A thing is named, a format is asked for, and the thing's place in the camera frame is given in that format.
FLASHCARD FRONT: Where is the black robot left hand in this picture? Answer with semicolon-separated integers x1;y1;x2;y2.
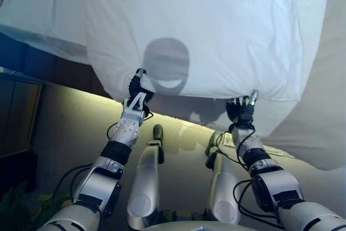
128;68;155;105

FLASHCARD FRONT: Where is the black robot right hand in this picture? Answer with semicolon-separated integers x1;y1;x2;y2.
225;89;260;123

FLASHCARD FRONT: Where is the white duvet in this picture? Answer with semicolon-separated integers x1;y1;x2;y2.
85;0;332;102

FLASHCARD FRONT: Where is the white bed sheet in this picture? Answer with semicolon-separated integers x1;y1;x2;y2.
0;0;109;67

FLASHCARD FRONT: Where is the silver robot right leg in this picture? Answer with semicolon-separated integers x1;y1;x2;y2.
204;130;244;226

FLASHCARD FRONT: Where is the silver robot torso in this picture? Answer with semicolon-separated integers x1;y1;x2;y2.
142;221;285;231

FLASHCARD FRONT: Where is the wooden nightstand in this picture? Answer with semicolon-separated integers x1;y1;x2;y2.
0;70;44;159

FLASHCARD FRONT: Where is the green potted plant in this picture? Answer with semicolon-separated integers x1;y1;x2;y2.
0;179;74;231

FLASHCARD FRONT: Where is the brown padded bed frame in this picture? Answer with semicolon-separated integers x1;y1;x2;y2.
0;32;115;100

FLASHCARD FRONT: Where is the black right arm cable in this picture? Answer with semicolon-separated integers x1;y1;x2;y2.
231;125;288;229

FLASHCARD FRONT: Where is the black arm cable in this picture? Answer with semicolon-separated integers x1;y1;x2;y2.
50;108;152;208
231;125;288;229

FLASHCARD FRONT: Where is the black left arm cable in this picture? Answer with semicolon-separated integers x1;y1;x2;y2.
50;108;152;208

